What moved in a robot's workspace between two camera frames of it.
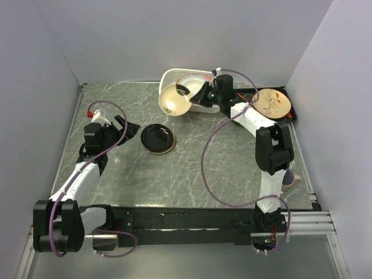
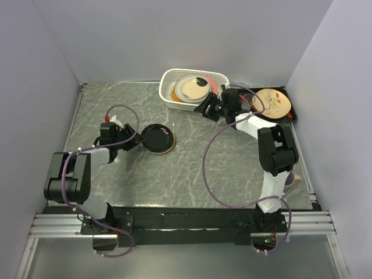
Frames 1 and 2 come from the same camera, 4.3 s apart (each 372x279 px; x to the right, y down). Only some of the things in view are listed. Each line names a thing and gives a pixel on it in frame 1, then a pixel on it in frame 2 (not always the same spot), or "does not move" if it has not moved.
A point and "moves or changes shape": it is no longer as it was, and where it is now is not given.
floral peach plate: [273, 103] does not move
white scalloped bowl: [192, 83] does not move
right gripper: [200, 97] -> [212, 99]
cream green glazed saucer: [172, 103] moves or changes shape
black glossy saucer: [157, 138] does not move
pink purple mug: [289, 179] does not move
